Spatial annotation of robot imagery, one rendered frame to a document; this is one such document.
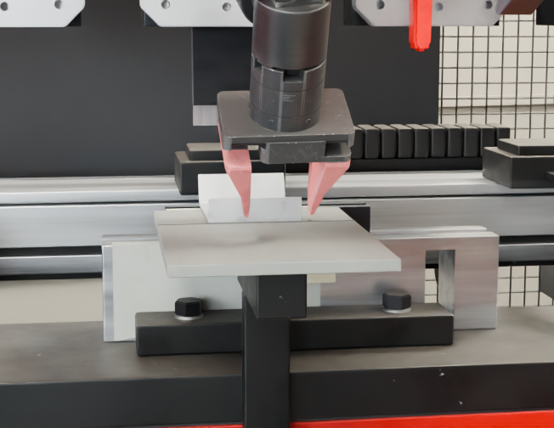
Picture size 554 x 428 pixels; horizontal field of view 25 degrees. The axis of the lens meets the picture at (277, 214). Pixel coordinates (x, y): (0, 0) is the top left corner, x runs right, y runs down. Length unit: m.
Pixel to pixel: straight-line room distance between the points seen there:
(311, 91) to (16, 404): 0.38
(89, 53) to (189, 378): 0.71
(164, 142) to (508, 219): 0.49
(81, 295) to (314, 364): 2.53
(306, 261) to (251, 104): 0.13
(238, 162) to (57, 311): 2.68
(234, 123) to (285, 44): 0.09
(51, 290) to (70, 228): 2.16
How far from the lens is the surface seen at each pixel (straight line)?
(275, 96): 0.93
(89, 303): 3.63
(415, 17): 1.15
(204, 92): 1.19
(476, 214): 1.51
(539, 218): 1.53
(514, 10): 0.59
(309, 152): 0.96
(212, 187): 1.22
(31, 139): 1.70
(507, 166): 1.47
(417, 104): 1.75
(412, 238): 1.22
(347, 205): 1.22
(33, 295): 3.59
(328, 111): 0.98
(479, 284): 1.25
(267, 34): 0.91
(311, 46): 0.91
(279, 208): 1.12
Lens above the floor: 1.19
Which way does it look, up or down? 9 degrees down
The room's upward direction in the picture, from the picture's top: straight up
